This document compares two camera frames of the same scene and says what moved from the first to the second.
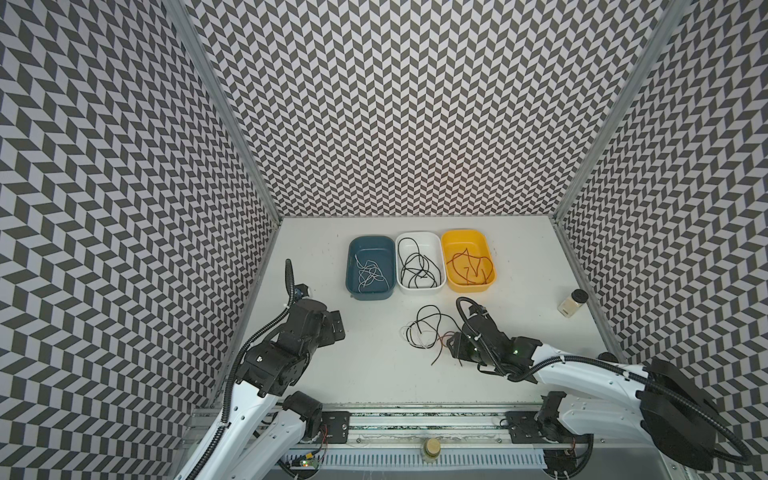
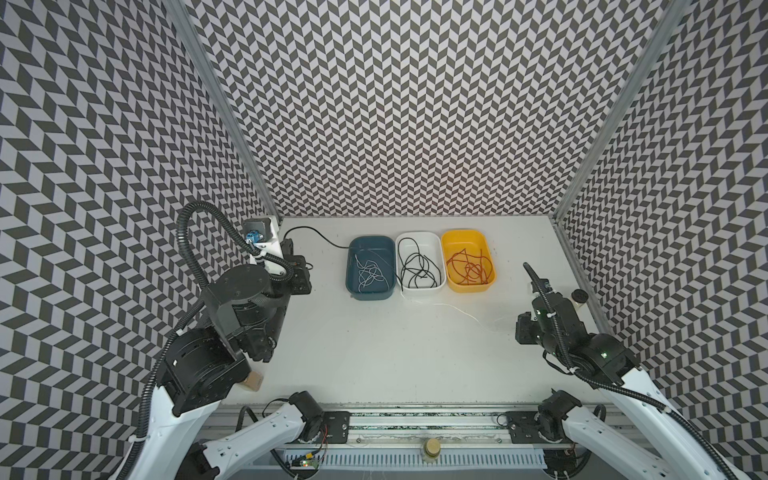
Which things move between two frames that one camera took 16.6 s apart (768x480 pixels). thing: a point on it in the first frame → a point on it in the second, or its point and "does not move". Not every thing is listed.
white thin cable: (368, 273) does not move
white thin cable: (368, 273) does not move
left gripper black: (329, 334) → (296, 268)
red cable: (470, 268) does not move
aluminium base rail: (407, 428) does not move
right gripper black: (466, 347) → (545, 309)
